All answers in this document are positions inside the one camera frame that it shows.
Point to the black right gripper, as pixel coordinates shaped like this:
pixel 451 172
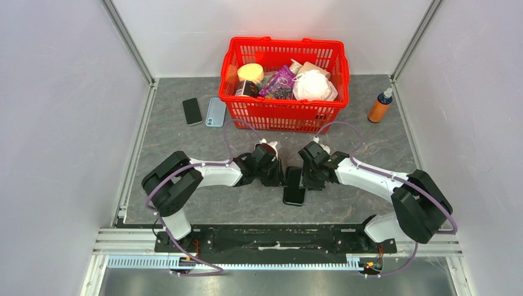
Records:
pixel 306 181

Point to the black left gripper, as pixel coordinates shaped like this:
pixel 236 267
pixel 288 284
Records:
pixel 279 179

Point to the black phone case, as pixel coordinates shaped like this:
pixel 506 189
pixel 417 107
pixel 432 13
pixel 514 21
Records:
pixel 294 192

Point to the light blue phone case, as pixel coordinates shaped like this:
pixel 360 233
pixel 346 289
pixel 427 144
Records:
pixel 216 113

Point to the small black smartphone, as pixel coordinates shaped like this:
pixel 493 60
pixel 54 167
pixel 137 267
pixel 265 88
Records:
pixel 192 111

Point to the lilac phone case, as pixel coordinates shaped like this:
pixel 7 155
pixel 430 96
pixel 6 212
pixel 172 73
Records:
pixel 275 147

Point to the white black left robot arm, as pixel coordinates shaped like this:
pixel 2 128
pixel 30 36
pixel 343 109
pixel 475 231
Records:
pixel 170 185

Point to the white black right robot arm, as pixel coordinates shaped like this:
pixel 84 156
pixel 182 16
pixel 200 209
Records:
pixel 419 207

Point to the red plastic shopping basket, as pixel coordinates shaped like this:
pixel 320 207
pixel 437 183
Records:
pixel 259 86

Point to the purple snack bag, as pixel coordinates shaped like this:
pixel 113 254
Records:
pixel 280 85

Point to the white plastic bag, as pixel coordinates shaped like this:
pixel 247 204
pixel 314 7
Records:
pixel 312 85

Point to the black jar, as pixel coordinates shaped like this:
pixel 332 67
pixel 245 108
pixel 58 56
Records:
pixel 247 88

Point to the orange spray bottle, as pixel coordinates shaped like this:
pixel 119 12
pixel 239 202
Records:
pixel 380 106

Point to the yellow lidded round tub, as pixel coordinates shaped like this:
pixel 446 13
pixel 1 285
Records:
pixel 251 72

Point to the brown paper package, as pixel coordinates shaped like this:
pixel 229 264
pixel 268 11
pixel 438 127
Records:
pixel 307 66

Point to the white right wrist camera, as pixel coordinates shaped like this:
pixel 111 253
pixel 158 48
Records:
pixel 320 143

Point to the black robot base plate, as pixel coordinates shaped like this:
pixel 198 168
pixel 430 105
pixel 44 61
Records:
pixel 281 243

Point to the white slotted cable duct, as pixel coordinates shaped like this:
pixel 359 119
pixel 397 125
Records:
pixel 174 262

